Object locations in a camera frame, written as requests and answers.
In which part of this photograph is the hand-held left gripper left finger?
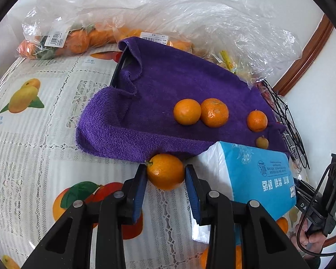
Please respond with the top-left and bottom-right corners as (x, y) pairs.
(21, 164), (149, 269)

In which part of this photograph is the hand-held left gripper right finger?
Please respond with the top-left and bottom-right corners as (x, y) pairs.
(184, 165), (311, 269)

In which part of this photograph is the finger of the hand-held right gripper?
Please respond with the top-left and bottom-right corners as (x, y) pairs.
(293, 175), (316, 200)

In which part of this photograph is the blue tissue pack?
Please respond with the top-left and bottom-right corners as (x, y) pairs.
(191, 141), (297, 243)

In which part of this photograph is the small yellow-brown fruit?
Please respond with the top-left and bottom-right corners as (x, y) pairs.
(255, 136), (269, 150)

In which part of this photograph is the black tray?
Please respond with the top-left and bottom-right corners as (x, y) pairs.
(109, 49), (135, 89)

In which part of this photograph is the bag of small red fruits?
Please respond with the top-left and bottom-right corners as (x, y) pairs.
(253, 78), (272, 98)

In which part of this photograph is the person's right hand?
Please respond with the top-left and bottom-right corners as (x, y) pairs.
(295, 223), (325, 254)

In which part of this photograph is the fruit print tablecloth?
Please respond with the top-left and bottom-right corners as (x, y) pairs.
(0, 49), (300, 269)

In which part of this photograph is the purple towel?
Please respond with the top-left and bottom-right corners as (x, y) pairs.
(75, 36), (290, 164)

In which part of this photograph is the yellow snack packet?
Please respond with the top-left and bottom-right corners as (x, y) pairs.
(218, 50), (241, 75)

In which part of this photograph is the clear bag with yellow packets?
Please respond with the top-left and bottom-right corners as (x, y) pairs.
(190, 0), (301, 90)

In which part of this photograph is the clear bag of large oranges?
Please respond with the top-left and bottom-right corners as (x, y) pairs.
(17, 0), (121, 61)

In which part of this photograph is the clear bag of kumquats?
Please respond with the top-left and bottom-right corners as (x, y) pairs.
(109, 0), (241, 62)

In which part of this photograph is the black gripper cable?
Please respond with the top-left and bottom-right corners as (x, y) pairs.
(296, 161), (336, 258)

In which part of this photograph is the black wire basket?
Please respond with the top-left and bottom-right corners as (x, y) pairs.
(259, 78), (310, 169)

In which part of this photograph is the brown wooden door frame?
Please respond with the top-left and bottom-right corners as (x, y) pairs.
(273, 14), (334, 96)

